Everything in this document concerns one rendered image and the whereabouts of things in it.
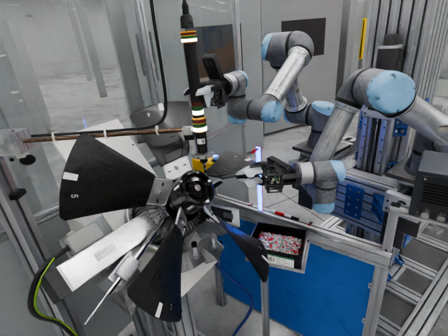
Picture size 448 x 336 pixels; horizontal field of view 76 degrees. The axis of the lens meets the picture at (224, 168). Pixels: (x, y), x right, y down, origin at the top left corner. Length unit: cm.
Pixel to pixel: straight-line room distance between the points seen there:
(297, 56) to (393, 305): 143
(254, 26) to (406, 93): 309
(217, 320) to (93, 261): 130
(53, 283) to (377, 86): 101
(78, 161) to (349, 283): 115
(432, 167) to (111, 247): 95
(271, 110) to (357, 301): 91
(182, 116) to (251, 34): 297
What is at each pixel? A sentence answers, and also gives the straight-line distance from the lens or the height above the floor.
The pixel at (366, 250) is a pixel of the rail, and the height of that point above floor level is 83.
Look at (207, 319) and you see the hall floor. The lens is 207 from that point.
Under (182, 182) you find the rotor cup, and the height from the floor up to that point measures 125.
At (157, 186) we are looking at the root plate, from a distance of 87.
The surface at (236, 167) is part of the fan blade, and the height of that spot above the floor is 119.
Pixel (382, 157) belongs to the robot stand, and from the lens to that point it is 158.
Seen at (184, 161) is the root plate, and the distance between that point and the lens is 94.
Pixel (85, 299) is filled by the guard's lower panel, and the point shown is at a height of 44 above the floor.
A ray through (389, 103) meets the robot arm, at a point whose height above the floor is 141.
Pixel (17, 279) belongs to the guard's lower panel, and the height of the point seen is 77.
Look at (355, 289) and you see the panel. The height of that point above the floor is 61.
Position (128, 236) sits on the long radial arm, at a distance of 92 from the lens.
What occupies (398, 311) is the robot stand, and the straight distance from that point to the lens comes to 196.
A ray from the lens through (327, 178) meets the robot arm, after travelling 101.
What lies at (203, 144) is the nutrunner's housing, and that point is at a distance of 90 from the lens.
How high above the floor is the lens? 164
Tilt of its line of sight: 25 degrees down
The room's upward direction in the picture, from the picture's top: 5 degrees counter-clockwise
